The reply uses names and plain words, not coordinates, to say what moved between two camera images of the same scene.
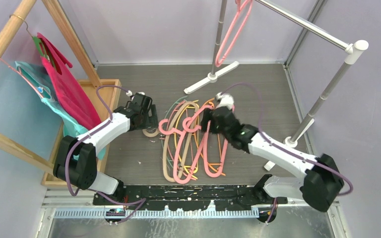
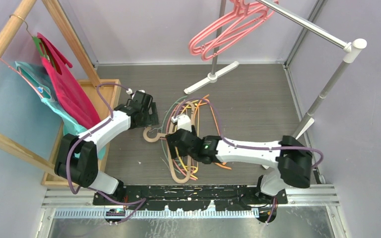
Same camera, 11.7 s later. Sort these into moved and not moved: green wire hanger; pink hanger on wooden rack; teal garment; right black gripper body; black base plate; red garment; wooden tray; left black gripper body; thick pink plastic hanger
Moved: thick pink plastic hanger; right black gripper body
Not moved: green wire hanger; teal garment; pink hanger on wooden rack; red garment; black base plate; wooden tray; left black gripper body
